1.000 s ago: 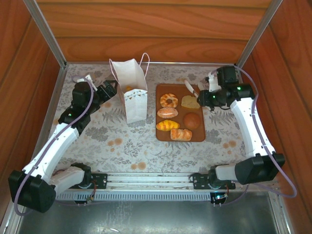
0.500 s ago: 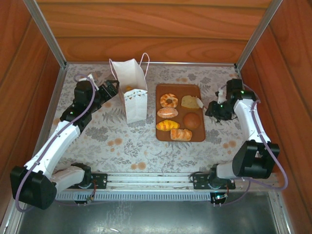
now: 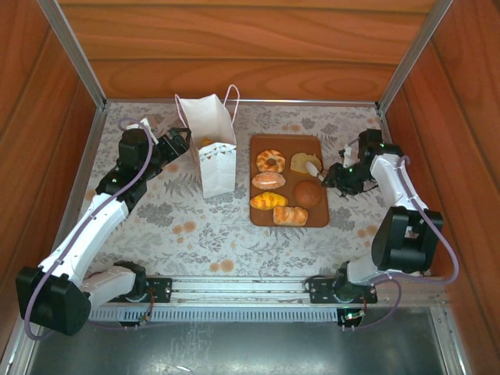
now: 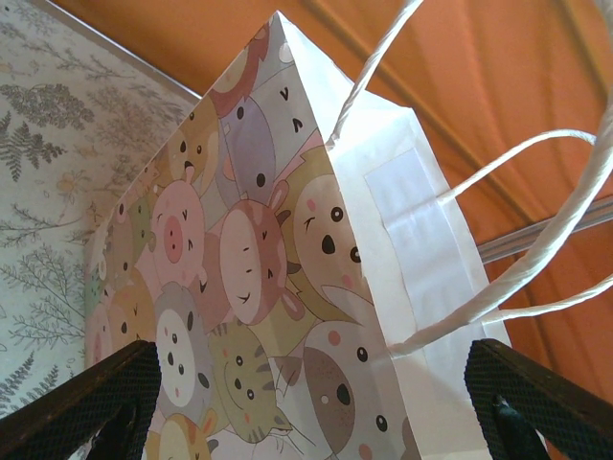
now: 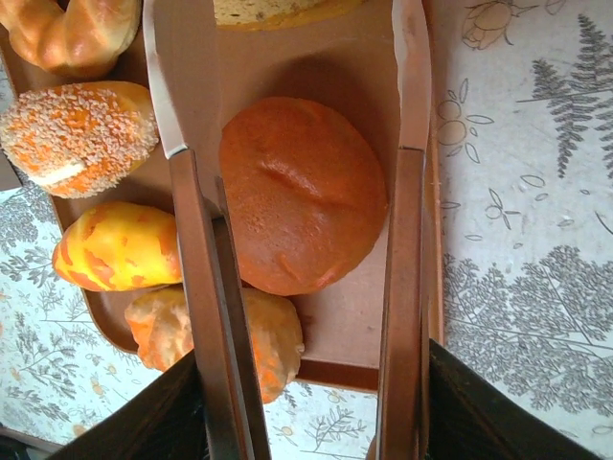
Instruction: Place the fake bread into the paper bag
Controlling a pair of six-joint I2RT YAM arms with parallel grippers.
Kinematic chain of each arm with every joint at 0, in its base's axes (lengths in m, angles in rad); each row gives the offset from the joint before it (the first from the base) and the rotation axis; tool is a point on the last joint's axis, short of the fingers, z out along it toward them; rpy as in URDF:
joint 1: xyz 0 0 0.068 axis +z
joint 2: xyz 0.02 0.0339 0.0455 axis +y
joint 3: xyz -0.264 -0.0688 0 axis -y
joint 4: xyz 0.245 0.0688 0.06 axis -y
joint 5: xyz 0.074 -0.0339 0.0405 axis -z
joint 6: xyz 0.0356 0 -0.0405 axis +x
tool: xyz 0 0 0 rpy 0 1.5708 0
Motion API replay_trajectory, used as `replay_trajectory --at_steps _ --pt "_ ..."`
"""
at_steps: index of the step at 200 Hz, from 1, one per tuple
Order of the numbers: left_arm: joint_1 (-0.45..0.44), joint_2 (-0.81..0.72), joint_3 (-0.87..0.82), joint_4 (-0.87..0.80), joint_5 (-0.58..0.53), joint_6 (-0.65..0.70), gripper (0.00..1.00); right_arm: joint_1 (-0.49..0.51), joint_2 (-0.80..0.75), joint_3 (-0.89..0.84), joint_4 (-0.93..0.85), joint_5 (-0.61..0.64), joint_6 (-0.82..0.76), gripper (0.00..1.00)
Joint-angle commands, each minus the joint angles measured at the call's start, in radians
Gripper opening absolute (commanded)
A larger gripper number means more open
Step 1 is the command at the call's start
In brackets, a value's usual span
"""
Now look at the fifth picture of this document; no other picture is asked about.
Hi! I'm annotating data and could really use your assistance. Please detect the brown serving tray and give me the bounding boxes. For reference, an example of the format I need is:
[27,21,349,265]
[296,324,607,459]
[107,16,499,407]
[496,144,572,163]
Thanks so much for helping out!
[0,0,446,395]

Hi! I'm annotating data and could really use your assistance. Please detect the pale bread slice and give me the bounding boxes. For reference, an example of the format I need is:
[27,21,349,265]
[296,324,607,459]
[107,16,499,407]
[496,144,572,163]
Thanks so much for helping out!
[213,0,368,33]

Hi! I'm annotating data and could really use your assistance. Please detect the yellow orange striped bread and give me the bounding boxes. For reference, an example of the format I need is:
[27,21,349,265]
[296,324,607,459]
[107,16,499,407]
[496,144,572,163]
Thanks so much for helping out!
[51,200,184,293]

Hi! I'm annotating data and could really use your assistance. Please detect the round brown bun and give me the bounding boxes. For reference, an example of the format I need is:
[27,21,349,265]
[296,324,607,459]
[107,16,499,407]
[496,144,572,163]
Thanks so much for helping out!
[218,95,389,297]

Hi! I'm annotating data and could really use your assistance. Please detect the sesame-topped oval bun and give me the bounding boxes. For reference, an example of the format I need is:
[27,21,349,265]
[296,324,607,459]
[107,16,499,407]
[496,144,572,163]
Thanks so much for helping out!
[0,80,160,200]

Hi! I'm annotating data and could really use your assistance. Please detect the orange twisted bread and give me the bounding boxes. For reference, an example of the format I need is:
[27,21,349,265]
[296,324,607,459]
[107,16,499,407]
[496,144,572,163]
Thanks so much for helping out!
[124,286,307,405]

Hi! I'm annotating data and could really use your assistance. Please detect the brown handled metal tongs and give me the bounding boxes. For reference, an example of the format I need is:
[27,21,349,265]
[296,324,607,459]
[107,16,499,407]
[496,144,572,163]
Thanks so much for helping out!
[142,0,435,460]

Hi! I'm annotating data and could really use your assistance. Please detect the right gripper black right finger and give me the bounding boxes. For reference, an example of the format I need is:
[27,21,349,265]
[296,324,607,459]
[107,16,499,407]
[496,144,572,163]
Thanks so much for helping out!
[427,337,613,460]

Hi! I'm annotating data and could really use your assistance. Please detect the glazed ring doughnut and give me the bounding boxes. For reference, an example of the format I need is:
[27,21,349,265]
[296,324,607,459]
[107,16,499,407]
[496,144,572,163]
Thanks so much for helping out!
[0,0,144,81]

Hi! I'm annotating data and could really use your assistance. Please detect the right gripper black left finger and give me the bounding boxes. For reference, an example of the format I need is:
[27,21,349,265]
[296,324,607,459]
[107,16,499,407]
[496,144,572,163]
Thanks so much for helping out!
[45,352,213,460]

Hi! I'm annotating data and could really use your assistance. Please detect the floral tablecloth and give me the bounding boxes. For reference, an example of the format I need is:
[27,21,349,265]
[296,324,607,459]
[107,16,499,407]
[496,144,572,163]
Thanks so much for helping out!
[0,0,613,460]

